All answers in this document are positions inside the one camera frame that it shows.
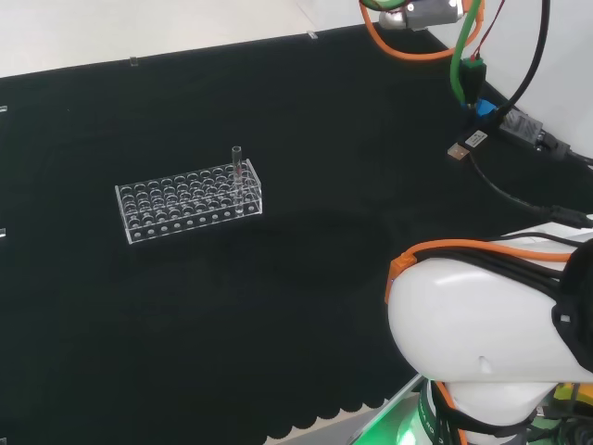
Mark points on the pale metal base plate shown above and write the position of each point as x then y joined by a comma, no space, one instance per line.
394,404

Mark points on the clear glass test tube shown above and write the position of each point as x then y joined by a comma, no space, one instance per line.
237,160

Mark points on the black bench cloth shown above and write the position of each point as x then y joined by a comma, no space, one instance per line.
278,301

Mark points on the clear plastic test tube rack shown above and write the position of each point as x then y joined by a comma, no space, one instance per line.
185,225

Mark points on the yellow stop button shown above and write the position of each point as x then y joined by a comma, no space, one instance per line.
570,392

